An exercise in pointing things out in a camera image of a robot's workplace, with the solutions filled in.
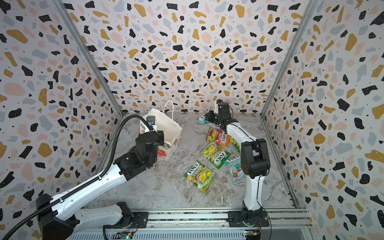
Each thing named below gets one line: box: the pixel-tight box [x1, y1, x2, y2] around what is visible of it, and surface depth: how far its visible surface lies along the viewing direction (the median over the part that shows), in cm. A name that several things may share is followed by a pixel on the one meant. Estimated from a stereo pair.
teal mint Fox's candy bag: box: [224, 153, 247, 181], surface depth 92 cm
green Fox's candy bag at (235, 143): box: [229, 135, 241, 153], surface depth 102 cm
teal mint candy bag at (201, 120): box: [196, 114, 211, 125], surface depth 99 cm
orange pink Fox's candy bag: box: [206, 127, 231, 147], surface depth 106 cm
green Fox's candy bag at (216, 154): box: [200, 141, 232, 170], surface depth 98 cm
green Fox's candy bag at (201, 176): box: [184, 161, 217, 193], surface depth 89 cm
